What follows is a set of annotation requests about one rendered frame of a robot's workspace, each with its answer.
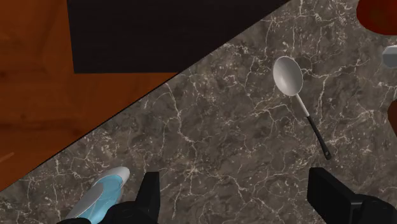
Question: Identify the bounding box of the dark red bowl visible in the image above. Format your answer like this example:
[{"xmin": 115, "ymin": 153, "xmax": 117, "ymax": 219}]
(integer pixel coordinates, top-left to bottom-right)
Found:
[{"xmin": 356, "ymin": 0, "xmax": 397, "ymax": 36}]

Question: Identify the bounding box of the grey faceted object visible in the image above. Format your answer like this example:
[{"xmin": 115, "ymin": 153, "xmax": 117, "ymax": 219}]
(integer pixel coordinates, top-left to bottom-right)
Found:
[{"xmin": 381, "ymin": 45, "xmax": 397, "ymax": 68}]

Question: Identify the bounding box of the light blue and grey bottle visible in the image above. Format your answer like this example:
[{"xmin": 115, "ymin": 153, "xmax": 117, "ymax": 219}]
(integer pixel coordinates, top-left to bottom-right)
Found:
[{"xmin": 64, "ymin": 166, "xmax": 130, "ymax": 224}]

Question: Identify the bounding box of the dark brown round object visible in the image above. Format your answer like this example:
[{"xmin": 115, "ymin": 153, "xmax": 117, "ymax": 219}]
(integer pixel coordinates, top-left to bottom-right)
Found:
[{"xmin": 387, "ymin": 99, "xmax": 397, "ymax": 136}]

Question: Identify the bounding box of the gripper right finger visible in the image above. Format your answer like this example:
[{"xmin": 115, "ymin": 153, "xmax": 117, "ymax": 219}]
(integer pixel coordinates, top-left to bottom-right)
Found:
[{"xmin": 307, "ymin": 167, "xmax": 397, "ymax": 224}]

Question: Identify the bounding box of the silver ladle with black handle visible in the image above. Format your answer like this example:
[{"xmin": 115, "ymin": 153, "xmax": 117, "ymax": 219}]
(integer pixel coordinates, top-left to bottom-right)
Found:
[{"xmin": 272, "ymin": 55, "xmax": 333, "ymax": 161}]

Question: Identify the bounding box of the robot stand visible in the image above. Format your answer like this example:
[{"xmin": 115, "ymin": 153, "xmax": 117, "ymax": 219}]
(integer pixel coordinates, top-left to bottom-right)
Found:
[{"xmin": 66, "ymin": 0, "xmax": 291, "ymax": 74}]

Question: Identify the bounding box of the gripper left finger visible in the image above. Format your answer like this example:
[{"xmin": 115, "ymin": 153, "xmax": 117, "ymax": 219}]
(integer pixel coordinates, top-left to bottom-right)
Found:
[{"xmin": 57, "ymin": 171, "xmax": 162, "ymax": 224}]

